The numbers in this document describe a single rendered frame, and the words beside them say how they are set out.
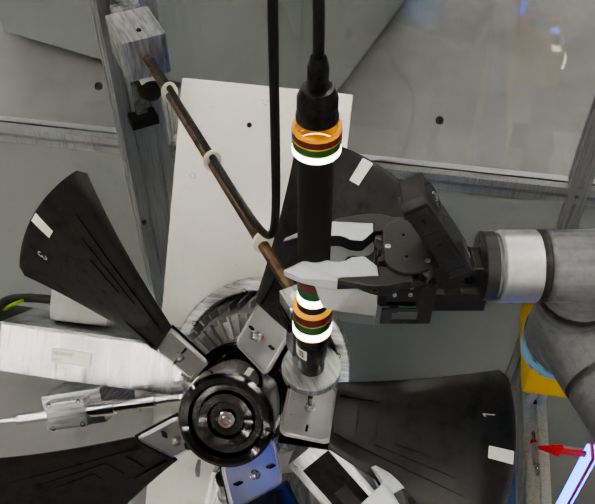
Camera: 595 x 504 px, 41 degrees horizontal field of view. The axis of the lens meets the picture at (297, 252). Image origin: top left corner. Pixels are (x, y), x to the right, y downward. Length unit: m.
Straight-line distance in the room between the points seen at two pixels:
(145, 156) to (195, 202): 0.33
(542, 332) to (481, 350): 1.16
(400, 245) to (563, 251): 0.16
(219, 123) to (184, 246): 0.20
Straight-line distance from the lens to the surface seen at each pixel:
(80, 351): 1.20
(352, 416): 1.02
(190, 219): 1.24
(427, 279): 0.78
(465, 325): 1.99
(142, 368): 1.18
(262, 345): 1.01
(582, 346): 0.88
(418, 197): 0.73
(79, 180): 0.99
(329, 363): 0.95
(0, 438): 2.53
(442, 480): 1.02
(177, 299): 1.26
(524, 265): 0.81
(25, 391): 2.60
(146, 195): 1.62
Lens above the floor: 2.06
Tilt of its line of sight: 47 degrees down
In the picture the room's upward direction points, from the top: straight up
